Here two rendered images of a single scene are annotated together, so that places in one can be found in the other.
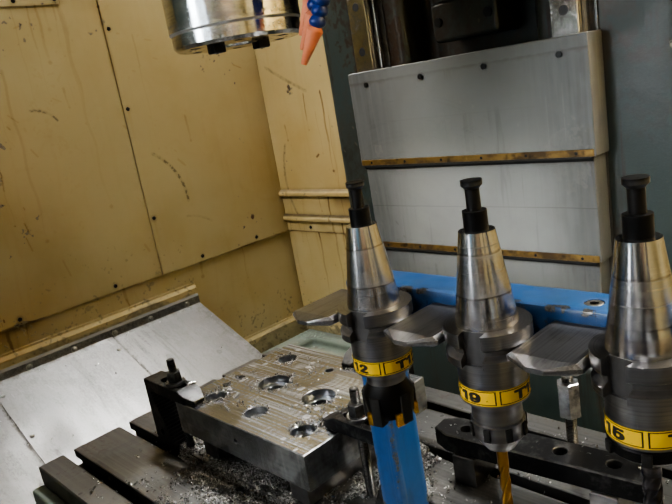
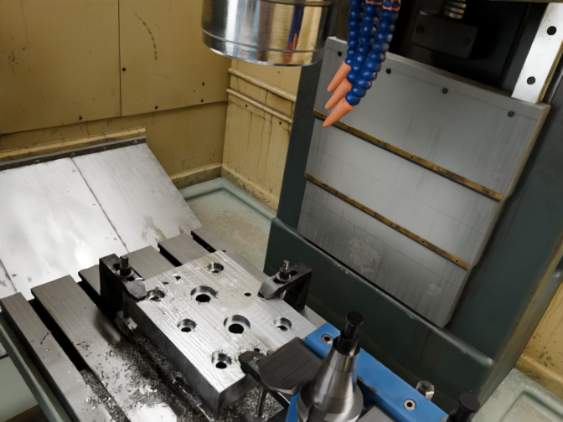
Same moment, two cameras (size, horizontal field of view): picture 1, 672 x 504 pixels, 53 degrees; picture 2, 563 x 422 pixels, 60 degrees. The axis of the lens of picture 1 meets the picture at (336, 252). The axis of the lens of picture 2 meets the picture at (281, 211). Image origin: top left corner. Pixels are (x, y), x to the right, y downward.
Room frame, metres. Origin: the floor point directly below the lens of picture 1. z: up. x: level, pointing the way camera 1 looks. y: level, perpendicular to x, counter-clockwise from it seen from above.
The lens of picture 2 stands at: (0.22, 0.10, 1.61)
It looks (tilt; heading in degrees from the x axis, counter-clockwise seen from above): 30 degrees down; 353
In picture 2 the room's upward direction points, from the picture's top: 10 degrees clockwise
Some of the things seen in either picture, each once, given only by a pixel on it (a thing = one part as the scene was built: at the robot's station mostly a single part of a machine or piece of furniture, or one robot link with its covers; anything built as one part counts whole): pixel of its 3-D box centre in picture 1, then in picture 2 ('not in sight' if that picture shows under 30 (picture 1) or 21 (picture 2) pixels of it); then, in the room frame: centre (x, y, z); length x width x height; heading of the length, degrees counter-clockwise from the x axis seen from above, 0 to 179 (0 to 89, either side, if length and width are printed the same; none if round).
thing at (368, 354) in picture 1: (381, 347); not in sight; (0.53, -0.02, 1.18); 0.05 x 0.05 x 0.03
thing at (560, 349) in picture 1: (560, 350); not in sight; (0.41, -0.14, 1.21); 0.07 x 0.05 x 0.01; 132
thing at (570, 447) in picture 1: (537, 469); not in sight; (0.69, -0.19, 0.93); 0.26 x 0.05 x 0.06; 47
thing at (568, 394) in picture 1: (571, 424); (415, 409); (0.72, -0.24, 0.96); 0.03 x 0.03 x 0.13
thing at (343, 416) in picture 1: (367, 444); (267, 387); (0.74, 0.00, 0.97); 0.13 x 0.03 x 0.15; 42
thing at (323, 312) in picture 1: (331, 308); (290, 367); (0.57, 0.01, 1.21); 0.07 x 0.05 x 0.01; 132
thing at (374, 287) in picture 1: (367, 263); (338, 370); (0.53, -0.02, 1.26); 0.04 x 0.04 x 0.07
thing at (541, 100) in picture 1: (474, 204); (390, 182); (1.16, -0.26, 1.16); 0.48 x 0.05 x 0.51; 42
